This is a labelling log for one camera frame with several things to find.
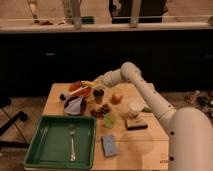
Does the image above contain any yellow banana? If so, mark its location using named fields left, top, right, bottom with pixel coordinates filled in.
left=81, top=81, right=103, bottom=88

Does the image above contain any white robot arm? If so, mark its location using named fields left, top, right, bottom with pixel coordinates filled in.
left=100, top=62, right=213, bottom=171

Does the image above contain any metal cup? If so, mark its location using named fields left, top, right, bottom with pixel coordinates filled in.
left=93, top=89, right=104, bottom=104

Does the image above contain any green plastic cup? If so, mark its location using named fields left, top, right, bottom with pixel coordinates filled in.
left=103, top=113, right=116, bottom=129

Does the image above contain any orange fruit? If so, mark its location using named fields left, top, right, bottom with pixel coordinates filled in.
left=111, top=93, right=123, bottom=104

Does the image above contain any bunch of dark grapes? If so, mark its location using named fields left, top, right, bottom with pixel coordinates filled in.
left=90, top=104, right=111, bottom=118

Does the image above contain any red bowl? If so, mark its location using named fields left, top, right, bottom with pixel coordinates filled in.
left=68, top=81, right=91, bottom=97

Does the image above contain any dark plate with cloth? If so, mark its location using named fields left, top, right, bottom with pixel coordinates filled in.
left=64, top=96, right=86, bottom=116

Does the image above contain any green cucumber slice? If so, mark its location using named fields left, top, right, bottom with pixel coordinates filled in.
left=142, top=107, right=152, bottom=113

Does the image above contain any black whiteboard eraser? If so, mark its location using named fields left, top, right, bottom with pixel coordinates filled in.
left=126, top=120, right=148, bottom=130

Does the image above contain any silver fork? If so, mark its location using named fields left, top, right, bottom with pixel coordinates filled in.
left=69, top=128, right=76, bottom=161

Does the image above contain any blue sponge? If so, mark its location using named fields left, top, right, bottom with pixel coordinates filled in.
left=101, top=135, right=117, bottom=157

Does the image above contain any green plastic tray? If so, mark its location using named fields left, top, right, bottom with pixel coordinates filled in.
left=24, top=115, right=96, bottom=170

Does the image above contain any black tripod stand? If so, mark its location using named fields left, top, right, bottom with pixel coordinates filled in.
left=0, top=97, right=29, bottom=149

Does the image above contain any white handled spatula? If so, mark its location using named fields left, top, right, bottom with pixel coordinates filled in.
left=59, top=86, right=88, bottom=101

